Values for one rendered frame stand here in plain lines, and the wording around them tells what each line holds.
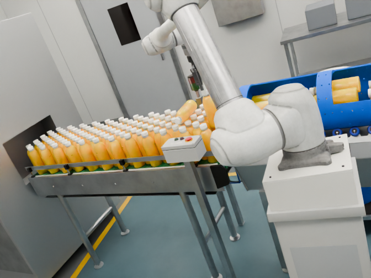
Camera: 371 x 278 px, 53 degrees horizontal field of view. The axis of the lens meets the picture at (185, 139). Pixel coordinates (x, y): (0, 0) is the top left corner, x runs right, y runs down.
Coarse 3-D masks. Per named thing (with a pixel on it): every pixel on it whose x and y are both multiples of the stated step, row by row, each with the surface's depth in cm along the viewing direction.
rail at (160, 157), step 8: (208, 152) 199; (104, 160) 238; (112, 160) 234; (128, 160) 228; (136, 160) 225; (144, 160) 222; (152, 160) 219; (32, 168) 275; (40, 168) 271; (48, 168) 267
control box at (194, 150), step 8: (192, 136) 193; (200, 136) 190; (168, 144) 194; (176, 144) 190; (184, 144) 187; (192, 144) 184; (200, 144) 190; (168, 152) 193; (176, 152) 191; (184, 152) 188; (192, 152) 186; (200, 152) 189; (168, 160) 196; (176, 160) 193; (184, 160) 191; (192, 160) 189
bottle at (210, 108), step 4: (204, 96) 204; (208, 96) 204; (204, 100) 204; (208, 100) 203; (212, 100) 203; (204, 104) 205; (208, 104) 203; (212, 104) 204; (204, 108) 206; (208, 108) 204; (212, 108) 204; (208, 112) 206; (212, 112) 205; (208, 116) 207; (212, 116) 206; (208, 120) 210; (212, 120) 207; (212, 124) 209; (212, 128) 210
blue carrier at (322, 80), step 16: (368, 64) 170; (288, 80) 191; (304, 80) 190; (320, 80) 170; (368, 80) 180; (320, 96) 168; (320, 112) 169; (336, 112) 166; (352, 112) 163; (368, 112) 160
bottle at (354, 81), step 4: (356, 76) 168; (336, 80) 172; (340, 80) 170; (344, 80) 169; (348, 80) 168; (352, 80) 167; (356, 80) 166; (332, 84) 171; (336, 84) 170; (340, 84) 169; (344, 84) 168; (348, 84) 168; (352, 84) 167; (356, 84) 166; (360, 84) 170; (332, 88) 171; (336, 88) 170; (340, 88) 170; (344, 88) 169; (360, 88) 167
